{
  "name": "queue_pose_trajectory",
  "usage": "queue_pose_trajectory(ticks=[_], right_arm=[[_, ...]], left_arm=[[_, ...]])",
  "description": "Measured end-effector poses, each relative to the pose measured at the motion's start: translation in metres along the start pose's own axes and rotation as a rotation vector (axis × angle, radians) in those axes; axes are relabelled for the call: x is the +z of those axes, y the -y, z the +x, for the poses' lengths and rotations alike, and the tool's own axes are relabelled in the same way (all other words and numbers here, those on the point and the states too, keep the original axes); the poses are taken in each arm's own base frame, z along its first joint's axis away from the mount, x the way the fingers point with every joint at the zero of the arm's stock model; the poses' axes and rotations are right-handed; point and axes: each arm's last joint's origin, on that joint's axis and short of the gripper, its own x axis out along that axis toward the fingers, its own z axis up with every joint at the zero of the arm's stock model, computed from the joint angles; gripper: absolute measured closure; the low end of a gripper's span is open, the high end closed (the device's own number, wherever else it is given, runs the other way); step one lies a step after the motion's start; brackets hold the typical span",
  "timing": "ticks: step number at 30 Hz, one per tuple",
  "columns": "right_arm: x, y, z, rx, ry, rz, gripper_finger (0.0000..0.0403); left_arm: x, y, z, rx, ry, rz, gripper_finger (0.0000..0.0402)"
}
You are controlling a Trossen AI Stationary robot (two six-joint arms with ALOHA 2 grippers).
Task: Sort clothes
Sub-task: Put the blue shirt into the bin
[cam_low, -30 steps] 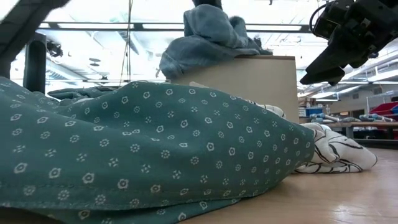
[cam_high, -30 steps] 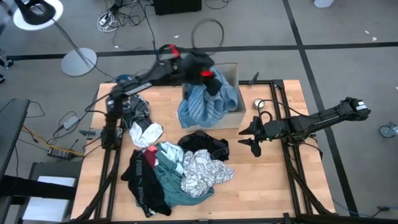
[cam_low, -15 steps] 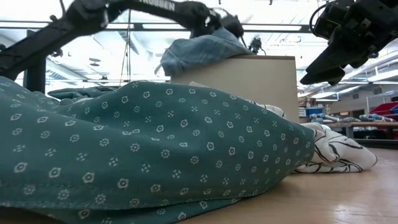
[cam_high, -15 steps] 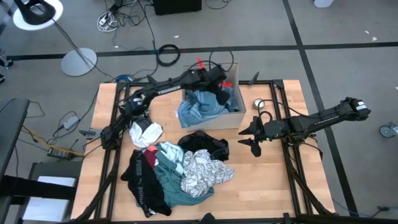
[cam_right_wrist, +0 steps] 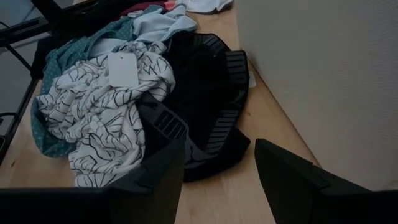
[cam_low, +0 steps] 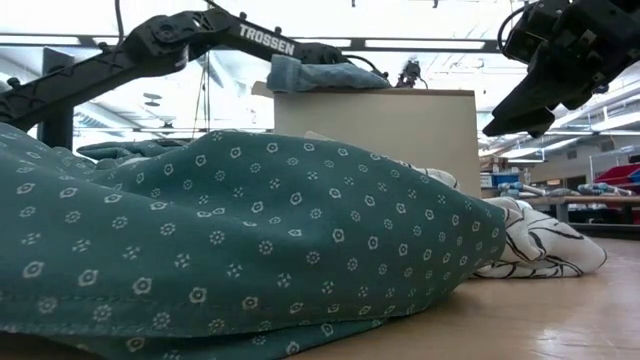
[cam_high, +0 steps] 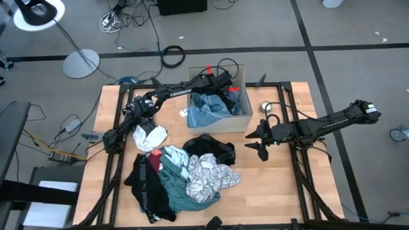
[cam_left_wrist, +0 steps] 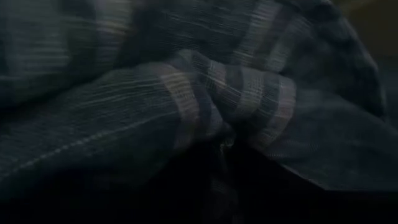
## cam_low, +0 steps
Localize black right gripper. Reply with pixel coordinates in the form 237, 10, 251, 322
482, 0, 640, 140

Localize white black patterned garment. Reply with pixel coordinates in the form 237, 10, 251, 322
303, 130, 609, 280

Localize cardboard box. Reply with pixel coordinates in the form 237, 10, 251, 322
251, 80, 482, 199

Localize blue striped garment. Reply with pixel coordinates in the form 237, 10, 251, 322
265, 53, 392, 94

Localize teal floral print garment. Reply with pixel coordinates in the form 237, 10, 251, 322
0, 122, 507, 360

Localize blue storage bin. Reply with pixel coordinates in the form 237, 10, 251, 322
492, 172, 522, 189

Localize red storage bin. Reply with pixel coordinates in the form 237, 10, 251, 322
593, 162, 640, 187

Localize wooden workbench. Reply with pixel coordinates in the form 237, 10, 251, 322
479, 193, 640, 224

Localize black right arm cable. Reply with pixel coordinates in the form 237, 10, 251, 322
497, 3, 531, 54

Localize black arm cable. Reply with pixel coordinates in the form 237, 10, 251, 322
343, 53, 392, 84
497, 3, 531, 54

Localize black frame clamp lever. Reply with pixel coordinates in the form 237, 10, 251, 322
397, 58, 427, 90

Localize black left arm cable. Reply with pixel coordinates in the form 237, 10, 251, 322
343, 53, 392, 84

